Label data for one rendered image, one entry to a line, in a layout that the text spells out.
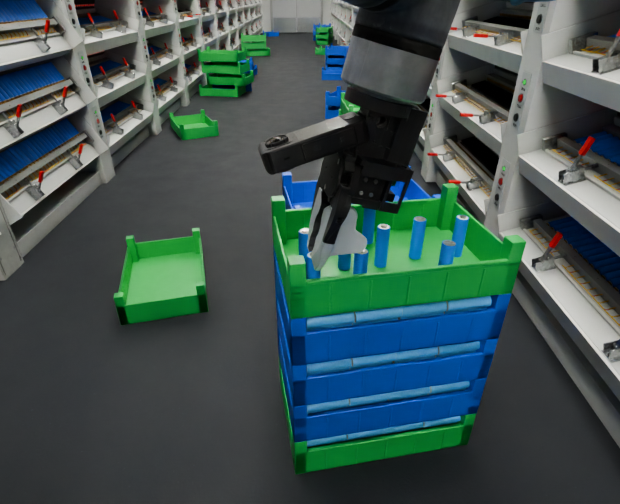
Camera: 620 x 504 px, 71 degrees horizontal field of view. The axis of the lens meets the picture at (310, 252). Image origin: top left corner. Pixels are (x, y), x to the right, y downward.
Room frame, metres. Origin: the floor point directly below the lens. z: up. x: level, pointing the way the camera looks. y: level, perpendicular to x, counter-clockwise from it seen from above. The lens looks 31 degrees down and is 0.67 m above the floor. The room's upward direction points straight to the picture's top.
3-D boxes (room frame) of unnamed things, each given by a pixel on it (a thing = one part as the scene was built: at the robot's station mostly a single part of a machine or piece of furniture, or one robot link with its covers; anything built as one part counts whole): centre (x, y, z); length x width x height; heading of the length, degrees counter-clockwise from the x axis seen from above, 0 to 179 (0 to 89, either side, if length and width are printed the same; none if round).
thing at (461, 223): (0.57, -0.22, 0.36); 0.02 x 0.02 x 0.06
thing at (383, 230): (0.54, -0.10, 0.36); 0.02 x 0.02 x 0.06
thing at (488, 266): (0.55, -0.11, 0.36); 0.30 x 0.20 x 0.08; 100
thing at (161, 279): (0.96, 0.38, 0.04); 0.30 x 0.20 x 0.08; 15
